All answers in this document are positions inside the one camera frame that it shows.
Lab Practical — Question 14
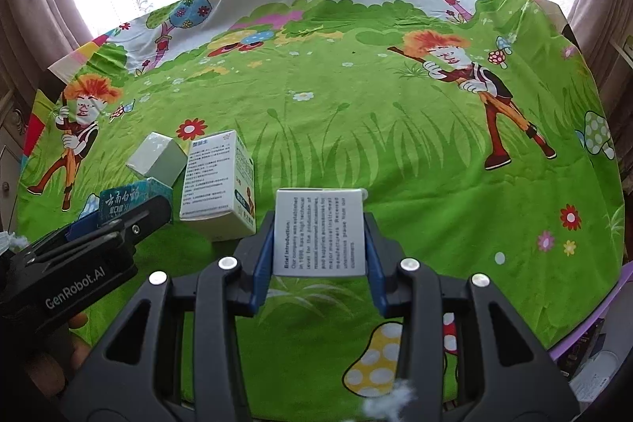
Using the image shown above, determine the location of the person's left hand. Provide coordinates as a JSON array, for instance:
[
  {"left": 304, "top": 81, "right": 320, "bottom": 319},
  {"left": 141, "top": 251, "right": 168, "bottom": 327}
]
[{"left": 22, "top": 310, "right": 95, "bottom": 398}]

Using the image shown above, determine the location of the white medicine carton orange print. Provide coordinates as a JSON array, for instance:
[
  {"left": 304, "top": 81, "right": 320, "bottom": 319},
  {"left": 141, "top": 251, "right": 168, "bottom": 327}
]
[{"left": 179, "top": 130, "right": 257, "bottom": 241}]

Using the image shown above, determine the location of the white fluff tuft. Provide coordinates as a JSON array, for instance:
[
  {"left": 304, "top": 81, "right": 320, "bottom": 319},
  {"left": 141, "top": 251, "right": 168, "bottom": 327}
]
[{"left": 361, "top": 380, "right": 416, "bottom": 418}]

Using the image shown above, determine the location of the cartoon printed green bedsheet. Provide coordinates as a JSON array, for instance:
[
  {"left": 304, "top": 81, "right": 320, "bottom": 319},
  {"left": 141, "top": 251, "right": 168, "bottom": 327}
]
[{"left": 17, "top": 0, "right": 625, "bottom": 403}]

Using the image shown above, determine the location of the white dresser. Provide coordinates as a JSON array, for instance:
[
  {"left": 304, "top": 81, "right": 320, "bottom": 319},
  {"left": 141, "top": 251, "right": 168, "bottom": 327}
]
[{"left": 0, "top": 76, "right": 30, "bottom": 225}]

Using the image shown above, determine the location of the teal carton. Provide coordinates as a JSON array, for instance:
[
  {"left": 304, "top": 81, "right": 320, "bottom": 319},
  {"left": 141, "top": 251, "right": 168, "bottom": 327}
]
[{"left": 98, "top": 177, "right": 174, "bottom": 227}]

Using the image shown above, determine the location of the plain white cube carton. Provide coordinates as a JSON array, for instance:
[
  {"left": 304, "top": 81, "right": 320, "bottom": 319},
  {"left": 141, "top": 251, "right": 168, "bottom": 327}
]
[{"left": 125, "top": 132, "right": 189, "bottom": 188}]

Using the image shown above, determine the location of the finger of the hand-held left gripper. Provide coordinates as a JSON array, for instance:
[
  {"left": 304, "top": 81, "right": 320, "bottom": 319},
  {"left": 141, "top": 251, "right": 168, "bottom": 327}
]
[
  {"left": 30, "top": 196, "right": 171, "bottom": 255},
  {"left": 64, "top": 210, "right": 100, "bottom": 239}
]

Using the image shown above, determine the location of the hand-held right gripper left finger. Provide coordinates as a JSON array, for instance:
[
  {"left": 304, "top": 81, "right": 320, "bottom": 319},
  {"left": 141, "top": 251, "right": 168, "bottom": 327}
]
[{"left": 59, "top": 210, "right": 278, "bottom": 422}]

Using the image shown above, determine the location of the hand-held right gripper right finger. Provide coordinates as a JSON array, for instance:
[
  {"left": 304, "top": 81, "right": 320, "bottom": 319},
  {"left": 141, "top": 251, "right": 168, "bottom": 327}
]
[{"left": 363, "top": 210, "right": 579, "bottom": 422}]

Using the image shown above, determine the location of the white text-label carton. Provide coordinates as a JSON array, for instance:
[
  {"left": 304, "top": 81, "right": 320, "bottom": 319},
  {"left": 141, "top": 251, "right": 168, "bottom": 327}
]
[{"left": 273, "top": 187, "right": 368, "bottom": 278}]

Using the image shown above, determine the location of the purple cardboard box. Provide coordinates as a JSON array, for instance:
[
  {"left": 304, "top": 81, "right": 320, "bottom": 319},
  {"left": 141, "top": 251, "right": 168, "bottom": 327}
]
[{"left": 549, "top": 261, "right": 633, "bottom": 408}]

